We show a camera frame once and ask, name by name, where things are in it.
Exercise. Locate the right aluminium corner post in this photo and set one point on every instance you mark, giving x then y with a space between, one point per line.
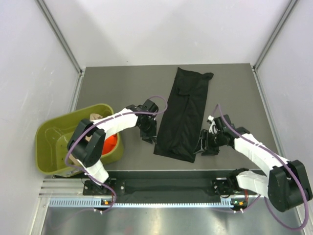
275 33

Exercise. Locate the olive green plastic bin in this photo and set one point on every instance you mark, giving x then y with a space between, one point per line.
52 138

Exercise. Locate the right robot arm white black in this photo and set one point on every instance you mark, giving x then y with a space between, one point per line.
284 183

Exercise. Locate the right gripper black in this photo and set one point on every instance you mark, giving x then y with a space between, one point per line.
210 150

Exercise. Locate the aluminium frame rail front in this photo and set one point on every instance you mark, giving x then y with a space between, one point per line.
76 188

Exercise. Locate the left aluminium corner post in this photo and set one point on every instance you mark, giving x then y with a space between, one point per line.
59 35

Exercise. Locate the black t shirt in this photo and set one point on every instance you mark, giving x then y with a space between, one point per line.
181 123

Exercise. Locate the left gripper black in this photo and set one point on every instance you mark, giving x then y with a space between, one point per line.
150 136

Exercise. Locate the beige t shirt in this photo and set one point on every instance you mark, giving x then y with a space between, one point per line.
88 150

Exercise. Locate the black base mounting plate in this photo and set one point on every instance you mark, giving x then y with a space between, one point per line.
210 182

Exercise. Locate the grey slotted cable duct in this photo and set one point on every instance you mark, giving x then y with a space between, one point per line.
103 203

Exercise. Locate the orange t shirt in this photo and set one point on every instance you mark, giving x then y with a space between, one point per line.
109 144

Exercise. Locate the aluminium corner post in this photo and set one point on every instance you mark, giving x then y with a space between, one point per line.
275 33
59 35

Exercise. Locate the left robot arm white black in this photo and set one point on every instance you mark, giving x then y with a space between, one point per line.
127 118

